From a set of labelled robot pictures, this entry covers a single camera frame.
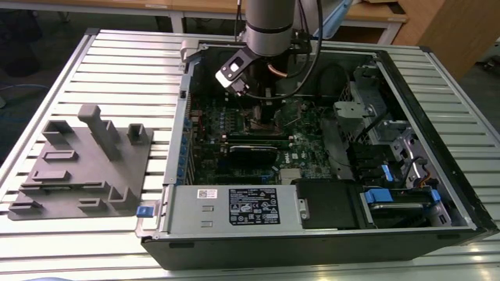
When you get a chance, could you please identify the metal socket cover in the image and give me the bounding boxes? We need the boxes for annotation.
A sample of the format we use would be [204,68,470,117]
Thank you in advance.
[275,101,306,124]

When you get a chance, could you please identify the CPU socket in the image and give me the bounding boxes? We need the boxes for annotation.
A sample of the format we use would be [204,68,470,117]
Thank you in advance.
[242,108,284,137]

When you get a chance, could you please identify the copper curved tube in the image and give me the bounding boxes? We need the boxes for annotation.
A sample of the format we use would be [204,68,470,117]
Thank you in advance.
[267,64,291,81]

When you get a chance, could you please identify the black graphics card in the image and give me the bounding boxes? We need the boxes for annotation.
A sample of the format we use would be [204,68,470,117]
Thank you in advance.
[228,143,280,169]

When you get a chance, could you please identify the perforated silver drive cage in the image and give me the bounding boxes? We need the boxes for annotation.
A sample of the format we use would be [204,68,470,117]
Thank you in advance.
[335,64,398,147]

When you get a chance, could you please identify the green motherboard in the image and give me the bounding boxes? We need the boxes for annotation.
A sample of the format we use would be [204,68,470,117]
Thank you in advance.
[186,92,342,186]

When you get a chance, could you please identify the silver chipset heatsink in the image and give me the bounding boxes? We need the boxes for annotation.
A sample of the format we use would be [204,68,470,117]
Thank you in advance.
[279,167,306,180]

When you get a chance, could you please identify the black disk bay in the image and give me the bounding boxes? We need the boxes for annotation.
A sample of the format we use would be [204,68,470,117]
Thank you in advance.
[347,142,406,187]

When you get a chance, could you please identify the blue disk carrier tab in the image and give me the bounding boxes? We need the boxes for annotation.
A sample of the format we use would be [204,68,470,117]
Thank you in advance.
[379,165,395,183]

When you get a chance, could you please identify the black plastic shroud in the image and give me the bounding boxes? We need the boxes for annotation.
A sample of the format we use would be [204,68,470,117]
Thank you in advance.
[294,178,367,231]

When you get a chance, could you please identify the hard disk in blue carrier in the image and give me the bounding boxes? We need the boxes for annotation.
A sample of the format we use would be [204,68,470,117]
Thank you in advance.
[360,187,444,229]

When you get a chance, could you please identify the silver power supply unit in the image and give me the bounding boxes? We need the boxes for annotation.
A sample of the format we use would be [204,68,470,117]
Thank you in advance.
[158,183,311,235]

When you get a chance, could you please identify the grey parts rack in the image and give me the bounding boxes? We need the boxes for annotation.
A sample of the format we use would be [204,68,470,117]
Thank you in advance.
[7,104,156,222]

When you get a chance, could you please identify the wooden cabinet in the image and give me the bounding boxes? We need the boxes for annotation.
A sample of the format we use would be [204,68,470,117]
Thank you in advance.
[390,0,500,86]

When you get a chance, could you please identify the black PC case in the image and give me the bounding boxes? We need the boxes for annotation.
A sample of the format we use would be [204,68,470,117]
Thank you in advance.
[134,37,500,272]

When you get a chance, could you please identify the white cart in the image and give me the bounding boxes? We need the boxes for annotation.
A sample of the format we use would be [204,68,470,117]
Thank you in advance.
[475,37,500,71]

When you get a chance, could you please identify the black office chair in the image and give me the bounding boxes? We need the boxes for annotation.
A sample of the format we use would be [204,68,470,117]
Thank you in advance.
[0,8,44,78]

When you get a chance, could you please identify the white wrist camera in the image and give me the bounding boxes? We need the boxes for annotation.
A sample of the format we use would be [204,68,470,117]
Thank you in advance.
[214,47,254,97]

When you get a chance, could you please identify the grey case corner bracket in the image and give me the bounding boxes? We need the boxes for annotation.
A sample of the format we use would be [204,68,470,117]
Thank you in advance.
[180,39,208,64]

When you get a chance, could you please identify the thick black looped cable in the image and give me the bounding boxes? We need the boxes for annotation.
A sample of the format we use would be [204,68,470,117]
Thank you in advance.
[315,63,350,101]

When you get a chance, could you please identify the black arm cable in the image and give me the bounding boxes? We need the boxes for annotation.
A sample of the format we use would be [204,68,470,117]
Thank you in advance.
[272,0,326,100]

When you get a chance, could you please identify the silver metal bracket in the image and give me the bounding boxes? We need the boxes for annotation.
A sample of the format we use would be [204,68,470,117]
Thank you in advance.
[334,100,379,130]

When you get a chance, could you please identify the wooden desk white frame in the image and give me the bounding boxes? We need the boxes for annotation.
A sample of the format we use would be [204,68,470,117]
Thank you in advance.
[0,0,411,45]

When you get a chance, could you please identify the thin black wire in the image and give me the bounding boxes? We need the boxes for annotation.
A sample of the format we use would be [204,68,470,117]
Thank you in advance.
[404,156,427,184]

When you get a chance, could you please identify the coloured wire bundle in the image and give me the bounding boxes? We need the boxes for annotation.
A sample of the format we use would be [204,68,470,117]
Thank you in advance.
[415,172,435,189]

